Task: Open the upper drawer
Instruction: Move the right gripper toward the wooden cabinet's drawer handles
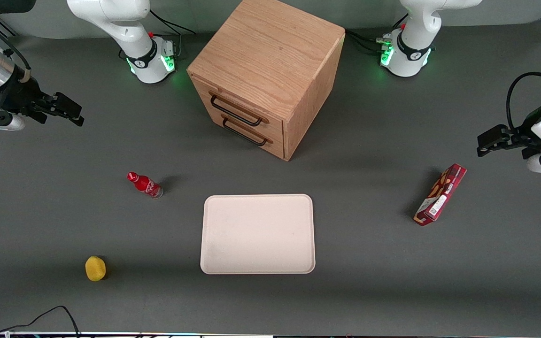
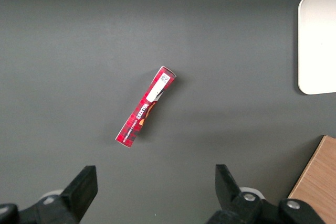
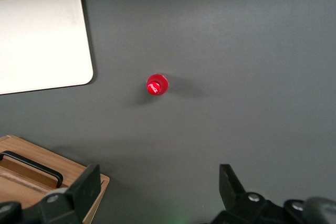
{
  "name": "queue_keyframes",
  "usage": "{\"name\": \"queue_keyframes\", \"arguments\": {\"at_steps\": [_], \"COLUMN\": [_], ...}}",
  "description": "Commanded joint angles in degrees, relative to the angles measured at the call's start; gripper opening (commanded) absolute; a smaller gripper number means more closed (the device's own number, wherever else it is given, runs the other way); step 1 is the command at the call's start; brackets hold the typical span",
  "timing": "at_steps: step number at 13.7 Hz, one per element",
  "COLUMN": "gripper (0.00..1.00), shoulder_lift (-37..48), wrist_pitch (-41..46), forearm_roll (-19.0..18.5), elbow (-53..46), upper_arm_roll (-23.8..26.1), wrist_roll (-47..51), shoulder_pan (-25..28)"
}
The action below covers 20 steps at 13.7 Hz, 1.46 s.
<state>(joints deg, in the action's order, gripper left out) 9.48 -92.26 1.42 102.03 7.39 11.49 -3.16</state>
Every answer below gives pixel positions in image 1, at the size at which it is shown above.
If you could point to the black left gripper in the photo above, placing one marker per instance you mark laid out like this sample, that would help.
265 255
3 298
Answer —
522 136

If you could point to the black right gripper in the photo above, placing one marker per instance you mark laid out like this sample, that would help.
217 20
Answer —
22 96

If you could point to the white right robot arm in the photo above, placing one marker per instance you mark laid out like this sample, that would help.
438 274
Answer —
111 19

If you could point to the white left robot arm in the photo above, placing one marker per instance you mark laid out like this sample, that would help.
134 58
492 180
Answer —
416 42

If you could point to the wooden drawer cabinet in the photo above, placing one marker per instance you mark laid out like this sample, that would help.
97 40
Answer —
270 51

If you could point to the red snack box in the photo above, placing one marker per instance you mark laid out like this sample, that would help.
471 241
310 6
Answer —
441 195

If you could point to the red soda bottle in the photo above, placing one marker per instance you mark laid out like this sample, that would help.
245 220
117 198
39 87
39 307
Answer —
144 184

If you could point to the yellow lemon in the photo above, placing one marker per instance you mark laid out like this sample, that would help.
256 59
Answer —
95 268

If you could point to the beige rectangular tray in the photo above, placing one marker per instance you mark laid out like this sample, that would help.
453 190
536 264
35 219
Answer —
257 234

